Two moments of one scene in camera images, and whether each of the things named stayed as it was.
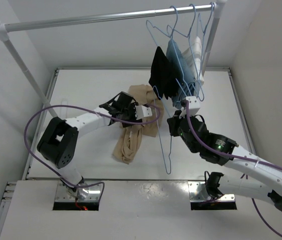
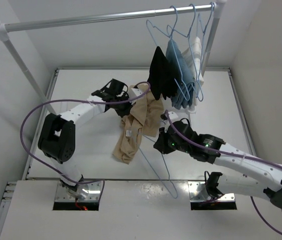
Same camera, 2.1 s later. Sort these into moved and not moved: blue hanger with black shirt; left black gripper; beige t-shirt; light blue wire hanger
Moved: left black gripper; light blue wire hanger
Not moved: beige t-shirt; blue hanger with black shirt
